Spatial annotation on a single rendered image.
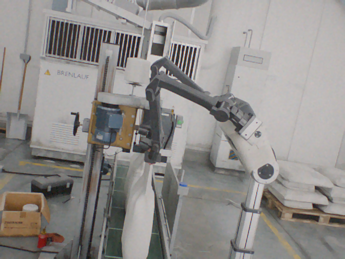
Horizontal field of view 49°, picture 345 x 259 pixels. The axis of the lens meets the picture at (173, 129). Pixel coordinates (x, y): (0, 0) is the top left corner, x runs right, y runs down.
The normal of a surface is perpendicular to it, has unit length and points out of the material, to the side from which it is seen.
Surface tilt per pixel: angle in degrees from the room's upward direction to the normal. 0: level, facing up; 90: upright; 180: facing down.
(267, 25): 90
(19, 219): 90
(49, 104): 88
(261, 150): 115
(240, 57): 90
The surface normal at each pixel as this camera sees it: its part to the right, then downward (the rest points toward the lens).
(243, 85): 0.11, 0.19
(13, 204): 0.35, 0.22
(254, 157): 0.33, 0.62
